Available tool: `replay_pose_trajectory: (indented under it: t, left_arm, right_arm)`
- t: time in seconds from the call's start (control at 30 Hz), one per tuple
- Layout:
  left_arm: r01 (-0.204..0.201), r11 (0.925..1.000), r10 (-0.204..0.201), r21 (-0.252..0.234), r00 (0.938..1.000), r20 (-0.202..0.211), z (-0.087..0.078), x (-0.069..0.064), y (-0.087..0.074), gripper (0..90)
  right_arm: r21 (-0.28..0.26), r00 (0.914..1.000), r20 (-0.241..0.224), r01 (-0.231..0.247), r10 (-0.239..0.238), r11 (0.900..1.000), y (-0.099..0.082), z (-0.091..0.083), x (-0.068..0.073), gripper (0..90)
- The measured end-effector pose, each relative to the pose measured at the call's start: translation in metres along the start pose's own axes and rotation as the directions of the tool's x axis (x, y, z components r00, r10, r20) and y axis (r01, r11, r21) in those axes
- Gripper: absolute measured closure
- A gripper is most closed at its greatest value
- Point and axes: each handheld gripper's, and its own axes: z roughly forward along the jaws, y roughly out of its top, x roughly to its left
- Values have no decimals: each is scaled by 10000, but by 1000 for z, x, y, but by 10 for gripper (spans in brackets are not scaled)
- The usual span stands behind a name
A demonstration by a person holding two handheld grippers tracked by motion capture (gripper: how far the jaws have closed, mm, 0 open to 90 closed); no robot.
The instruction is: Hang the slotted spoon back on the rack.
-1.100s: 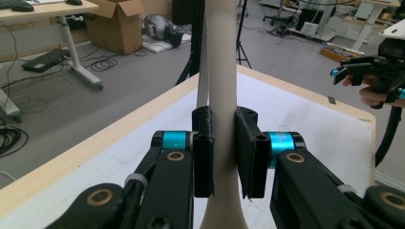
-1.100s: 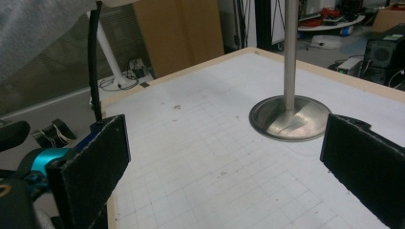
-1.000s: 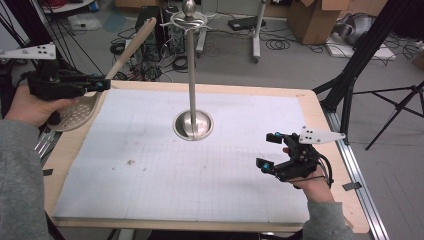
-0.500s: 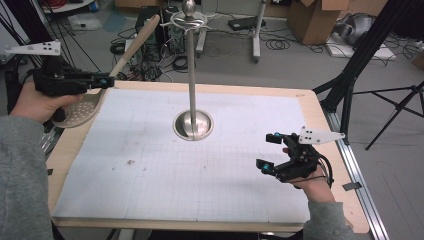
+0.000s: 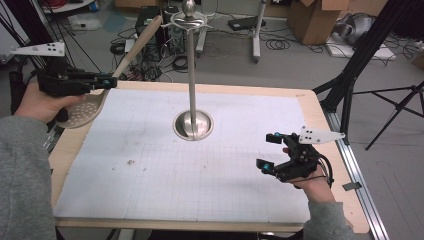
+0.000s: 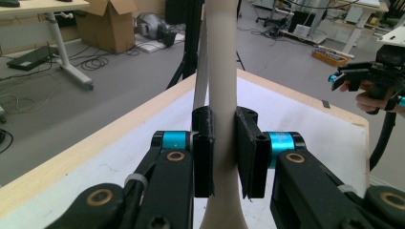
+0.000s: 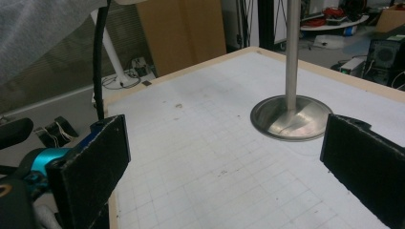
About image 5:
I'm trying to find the black computer tower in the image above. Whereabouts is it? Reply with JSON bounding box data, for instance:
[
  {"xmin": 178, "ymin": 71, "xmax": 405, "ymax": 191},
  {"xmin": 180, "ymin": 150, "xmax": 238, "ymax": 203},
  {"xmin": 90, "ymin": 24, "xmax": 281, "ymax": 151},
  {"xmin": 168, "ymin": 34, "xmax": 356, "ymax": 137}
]
[{"xmin": 134, "ymin": 5, "xmax": 165, "ymax": 63}]

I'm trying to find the person's left hand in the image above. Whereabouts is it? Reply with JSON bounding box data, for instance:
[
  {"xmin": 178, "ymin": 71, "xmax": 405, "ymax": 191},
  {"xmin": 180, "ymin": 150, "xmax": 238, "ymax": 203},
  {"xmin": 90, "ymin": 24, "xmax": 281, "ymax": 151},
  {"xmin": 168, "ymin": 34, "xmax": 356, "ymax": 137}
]
[{"xmin": 14, "ymin": 82, "xmax": 87, "ymax": 124}]

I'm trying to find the coiled black cable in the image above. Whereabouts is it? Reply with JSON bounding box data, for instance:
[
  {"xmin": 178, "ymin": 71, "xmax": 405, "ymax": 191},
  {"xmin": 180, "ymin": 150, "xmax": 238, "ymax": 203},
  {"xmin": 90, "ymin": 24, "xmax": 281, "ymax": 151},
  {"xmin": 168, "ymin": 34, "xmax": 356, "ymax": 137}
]
[
  {"xmin": 172, "ymin": 55, "xmax": 190, "ymax": 72},
  {"xmin": 265, "ymin": 39, "xmax": 291, "ymax": 51}
]

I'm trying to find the small bench power supply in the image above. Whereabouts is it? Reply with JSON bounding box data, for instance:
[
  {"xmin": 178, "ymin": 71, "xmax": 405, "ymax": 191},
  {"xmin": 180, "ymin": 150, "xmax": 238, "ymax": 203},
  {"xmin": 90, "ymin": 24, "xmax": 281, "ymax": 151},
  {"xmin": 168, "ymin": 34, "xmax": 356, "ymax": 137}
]
[{"xmin": 124, "ymin": 38, "xmax": 138, "ymax": 54}]

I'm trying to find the brown cardboard box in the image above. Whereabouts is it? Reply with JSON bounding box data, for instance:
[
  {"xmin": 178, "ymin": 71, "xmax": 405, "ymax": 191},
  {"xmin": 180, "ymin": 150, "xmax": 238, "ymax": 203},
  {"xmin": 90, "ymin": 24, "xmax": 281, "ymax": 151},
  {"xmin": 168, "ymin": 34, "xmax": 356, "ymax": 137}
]
[{"xmin": 287, "ymin": 0, "xmax": 389, "ymax": 46}]

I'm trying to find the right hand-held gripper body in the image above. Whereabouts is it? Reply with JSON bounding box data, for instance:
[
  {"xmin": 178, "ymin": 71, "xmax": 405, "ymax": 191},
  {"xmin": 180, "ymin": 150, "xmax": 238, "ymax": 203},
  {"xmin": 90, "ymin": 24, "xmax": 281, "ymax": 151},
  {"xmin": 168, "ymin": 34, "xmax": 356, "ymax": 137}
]
[{"xmin": 273, "ymin": 125, "xmax": 347, "ymax": 184}]

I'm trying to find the black frame stand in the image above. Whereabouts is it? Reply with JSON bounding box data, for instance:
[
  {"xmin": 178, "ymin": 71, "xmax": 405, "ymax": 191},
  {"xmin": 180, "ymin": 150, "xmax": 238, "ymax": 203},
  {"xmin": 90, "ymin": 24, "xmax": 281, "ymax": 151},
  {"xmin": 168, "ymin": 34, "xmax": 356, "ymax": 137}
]
[
  {"xmin": 313, "ymin": 0, "xmax": 424, "ymax": 126},
  {"xmin": 0, "ymin": 0, "xmax": 94, "ymax": 84}
]

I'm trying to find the grey tape piece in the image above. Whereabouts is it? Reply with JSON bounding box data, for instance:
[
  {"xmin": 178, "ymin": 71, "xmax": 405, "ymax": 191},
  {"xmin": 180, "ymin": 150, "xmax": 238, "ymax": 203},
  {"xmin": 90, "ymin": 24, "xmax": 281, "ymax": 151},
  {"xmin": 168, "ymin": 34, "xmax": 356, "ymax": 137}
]
[{"xmin": 342, "ymin": 181, "xmax": 363, "ymax": 192}]

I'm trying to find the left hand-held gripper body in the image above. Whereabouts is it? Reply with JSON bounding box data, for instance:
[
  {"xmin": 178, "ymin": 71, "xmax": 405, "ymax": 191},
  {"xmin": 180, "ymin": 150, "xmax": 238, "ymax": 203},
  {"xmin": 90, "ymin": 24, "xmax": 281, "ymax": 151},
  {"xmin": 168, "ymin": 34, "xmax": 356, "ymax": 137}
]
[{"xmin": 9, "ymin": 40, "xmax": 101, "ymax": 98}]

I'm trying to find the white flat board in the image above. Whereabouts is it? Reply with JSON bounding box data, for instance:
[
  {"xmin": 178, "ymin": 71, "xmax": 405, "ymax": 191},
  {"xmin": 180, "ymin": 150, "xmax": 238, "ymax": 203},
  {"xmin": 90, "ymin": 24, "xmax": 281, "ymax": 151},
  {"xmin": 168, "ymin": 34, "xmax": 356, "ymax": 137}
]
[{"xmin": 325, "ymin": 34, "xmax": 398, "ymax": 62}]

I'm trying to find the white metal stand leg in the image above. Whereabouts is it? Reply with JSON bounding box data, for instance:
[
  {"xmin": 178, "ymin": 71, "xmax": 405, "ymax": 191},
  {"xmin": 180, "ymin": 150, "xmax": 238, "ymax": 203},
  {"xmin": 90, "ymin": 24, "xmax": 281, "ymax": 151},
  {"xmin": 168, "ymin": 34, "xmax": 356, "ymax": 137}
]
[{"xmin": 251, "ymin": 0, "xmax": 268, "ymax": 64}]

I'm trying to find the black tripod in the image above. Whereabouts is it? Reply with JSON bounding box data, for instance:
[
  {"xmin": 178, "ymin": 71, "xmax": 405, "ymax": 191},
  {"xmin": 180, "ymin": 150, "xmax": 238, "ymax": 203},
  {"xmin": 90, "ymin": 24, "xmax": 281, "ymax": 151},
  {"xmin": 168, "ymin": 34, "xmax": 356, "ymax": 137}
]
[{"xmin": 353, "ymin": 79, "xmax": 424, "ymax": 151}]

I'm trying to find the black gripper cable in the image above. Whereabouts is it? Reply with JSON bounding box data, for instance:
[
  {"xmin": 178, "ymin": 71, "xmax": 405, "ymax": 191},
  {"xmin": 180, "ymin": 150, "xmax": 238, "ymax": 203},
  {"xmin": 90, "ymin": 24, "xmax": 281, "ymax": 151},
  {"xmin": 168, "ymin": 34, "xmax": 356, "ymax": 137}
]
[{"xmin": 318, "ymin": 154, "xmax": 335, "ymax": 188}]

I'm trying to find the mesh-front computer tower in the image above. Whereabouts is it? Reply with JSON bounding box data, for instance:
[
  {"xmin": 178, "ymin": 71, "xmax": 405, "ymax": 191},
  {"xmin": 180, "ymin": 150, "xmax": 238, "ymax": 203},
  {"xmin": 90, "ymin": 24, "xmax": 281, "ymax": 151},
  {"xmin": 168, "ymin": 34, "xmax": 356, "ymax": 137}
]
[{"xmin": 163, "ymin": 6, "xmax": 186, "ymax": 56}]

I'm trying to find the person's right hand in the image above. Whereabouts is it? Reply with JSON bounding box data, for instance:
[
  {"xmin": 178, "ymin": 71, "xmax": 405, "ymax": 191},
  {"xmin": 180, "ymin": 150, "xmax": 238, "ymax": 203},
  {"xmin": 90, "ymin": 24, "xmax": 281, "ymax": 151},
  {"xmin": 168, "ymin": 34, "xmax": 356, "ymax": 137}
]
[{"xmin": 288, "ymin": 165, "xmax": 336, "ymax": 204}]

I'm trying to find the beige slotted spoon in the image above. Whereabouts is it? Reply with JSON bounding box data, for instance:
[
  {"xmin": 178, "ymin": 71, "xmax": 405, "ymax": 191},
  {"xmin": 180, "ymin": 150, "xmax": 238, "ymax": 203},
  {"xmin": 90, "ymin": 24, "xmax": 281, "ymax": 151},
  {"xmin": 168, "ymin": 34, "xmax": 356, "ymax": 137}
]
[{"xmin": 54, "ymin": 14, "xmax": 164, "ymax": 130}]

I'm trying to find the black sleeved cable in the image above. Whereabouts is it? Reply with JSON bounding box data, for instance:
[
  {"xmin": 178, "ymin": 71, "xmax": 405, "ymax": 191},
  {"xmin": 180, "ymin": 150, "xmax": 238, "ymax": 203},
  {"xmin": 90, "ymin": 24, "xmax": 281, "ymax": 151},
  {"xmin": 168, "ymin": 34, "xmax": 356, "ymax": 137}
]
[{"xmin": 9, "ymin": 70, "xmax": 28, "ymax": 115}]

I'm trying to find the white grid mat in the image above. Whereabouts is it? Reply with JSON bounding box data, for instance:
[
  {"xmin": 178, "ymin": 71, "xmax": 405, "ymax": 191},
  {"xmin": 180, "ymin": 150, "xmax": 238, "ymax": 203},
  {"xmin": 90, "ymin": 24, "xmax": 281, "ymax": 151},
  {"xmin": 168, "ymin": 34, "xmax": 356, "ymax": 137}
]
[{"xmin": 53, "ymin": 88, "xmax": 311, "ymax": 224}]

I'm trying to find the steel utensil stand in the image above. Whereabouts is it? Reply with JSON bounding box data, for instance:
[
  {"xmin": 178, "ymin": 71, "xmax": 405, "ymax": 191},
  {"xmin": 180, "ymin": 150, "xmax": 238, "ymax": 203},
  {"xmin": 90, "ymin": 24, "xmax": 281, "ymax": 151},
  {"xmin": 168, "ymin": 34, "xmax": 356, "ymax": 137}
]
[{"xmin": 159, "ymin": 0, "xmax": 214, "ymax": 142}]

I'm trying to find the silver grey bag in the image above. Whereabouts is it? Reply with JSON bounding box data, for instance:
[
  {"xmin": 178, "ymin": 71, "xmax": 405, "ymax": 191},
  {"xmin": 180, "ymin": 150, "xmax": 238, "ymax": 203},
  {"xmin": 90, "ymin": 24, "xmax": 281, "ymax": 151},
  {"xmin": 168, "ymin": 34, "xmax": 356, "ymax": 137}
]
[{"xmin": 333, "ymin": 12, "xmax": 376, "ymax": 46}]

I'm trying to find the aluminium rail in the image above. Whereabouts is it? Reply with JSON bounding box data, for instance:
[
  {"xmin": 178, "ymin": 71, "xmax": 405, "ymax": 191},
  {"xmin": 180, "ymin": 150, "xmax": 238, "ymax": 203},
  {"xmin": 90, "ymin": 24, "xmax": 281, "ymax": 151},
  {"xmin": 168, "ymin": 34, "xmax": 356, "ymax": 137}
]
[{"xmin": 324, "ymin": 109, "xmax": 391, "ymax": 240}]

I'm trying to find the black flat device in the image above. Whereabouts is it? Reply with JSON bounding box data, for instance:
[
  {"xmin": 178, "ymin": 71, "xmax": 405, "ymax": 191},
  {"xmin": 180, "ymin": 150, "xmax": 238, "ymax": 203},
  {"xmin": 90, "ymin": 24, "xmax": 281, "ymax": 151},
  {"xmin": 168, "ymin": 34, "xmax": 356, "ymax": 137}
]
[{"xmin": 227, "ymin": 15, "xmax": 267, "ymax": 32}]

